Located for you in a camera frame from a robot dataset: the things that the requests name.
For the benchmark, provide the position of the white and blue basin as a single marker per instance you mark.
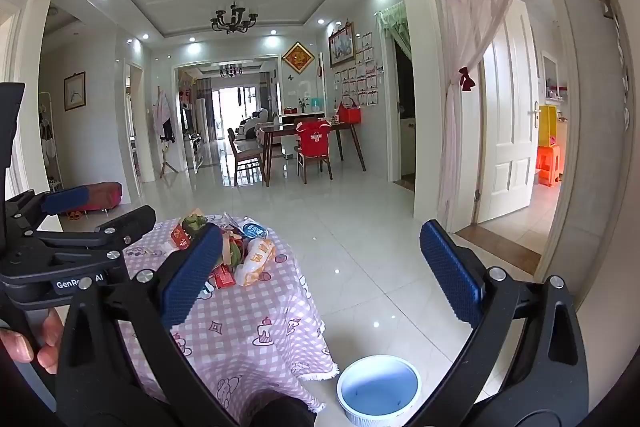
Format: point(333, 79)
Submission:
point(377, 387)

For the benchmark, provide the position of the wooden chair with cover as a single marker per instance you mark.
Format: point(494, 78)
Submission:
point(312, 164)

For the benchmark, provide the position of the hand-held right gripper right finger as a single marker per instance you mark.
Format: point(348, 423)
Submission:
point(450, 277)

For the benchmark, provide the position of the bare wooden chair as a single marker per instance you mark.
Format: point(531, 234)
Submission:
point(242, 154)

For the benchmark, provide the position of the group of wall certificates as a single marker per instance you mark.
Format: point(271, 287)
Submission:
point(357, 79)

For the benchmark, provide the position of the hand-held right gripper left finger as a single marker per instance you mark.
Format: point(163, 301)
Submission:
point(192, 277)

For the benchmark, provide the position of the green curtain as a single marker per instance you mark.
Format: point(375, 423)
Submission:
point(395, 24)

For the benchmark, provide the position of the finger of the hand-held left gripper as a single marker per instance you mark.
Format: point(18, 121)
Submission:
point(65, 199)
point(115, 227)

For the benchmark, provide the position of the pink lace curtain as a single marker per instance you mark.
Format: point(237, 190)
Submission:
point(470, 7)

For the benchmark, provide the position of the red bow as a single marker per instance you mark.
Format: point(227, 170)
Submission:
point(466, 79)

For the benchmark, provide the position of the blue and white plastic packet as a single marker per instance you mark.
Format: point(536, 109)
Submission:
point(252, 229)

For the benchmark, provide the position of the red chair cover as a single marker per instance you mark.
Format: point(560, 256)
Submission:
point(314, 139)

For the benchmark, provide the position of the large black chandelier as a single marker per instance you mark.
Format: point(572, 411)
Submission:
point(234, 19)

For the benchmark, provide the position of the red gift bag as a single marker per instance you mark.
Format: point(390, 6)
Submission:
point(350, 113)

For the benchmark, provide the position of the red plastic stool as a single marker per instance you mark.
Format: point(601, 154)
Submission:
point(547, 164)

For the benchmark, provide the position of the pink checked tablecloth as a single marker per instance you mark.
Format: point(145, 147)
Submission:
point(250, 312)

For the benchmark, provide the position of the yellow plastic stool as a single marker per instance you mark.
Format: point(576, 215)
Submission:
point(547, 124)

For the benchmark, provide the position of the white panel door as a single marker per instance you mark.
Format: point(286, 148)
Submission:
point(510, 117)

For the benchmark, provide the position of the white clothes rack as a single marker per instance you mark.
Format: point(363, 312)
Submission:
point(49, 147)

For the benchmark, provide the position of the red upholstered bench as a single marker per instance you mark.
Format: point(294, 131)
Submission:
point(102, 194)

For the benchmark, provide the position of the yellow and white snack bag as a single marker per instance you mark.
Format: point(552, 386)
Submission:
point(256, 262)

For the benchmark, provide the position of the small black chandelier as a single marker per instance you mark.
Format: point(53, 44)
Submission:
point(231, 70)

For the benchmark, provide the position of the framed wall painting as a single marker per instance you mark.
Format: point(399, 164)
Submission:
point(341, 44)

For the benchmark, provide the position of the small red packet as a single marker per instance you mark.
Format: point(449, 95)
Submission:
point(222, 277)

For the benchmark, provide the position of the person's left hand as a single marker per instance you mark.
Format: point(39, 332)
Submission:
point(47, 332)

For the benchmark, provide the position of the grey sofa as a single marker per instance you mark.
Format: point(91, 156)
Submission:
point(250, 127)

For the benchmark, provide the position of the small framed picture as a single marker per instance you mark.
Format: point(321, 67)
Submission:
point(74, 91)

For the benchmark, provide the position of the orange slippers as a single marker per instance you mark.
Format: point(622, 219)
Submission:
point(74, 215)

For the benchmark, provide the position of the dark wooden dining table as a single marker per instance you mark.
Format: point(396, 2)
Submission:
point(280, 130)

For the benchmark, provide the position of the red snack packet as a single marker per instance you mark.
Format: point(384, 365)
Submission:
point(179, 238)

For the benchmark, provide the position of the red diamond wall decoration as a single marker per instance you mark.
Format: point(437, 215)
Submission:
point(298, 57)

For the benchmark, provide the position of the coat stand with clothes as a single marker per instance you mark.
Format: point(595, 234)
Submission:
point(162, 117)

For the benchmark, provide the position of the green wrapper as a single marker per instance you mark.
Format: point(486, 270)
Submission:
point(194, 223)

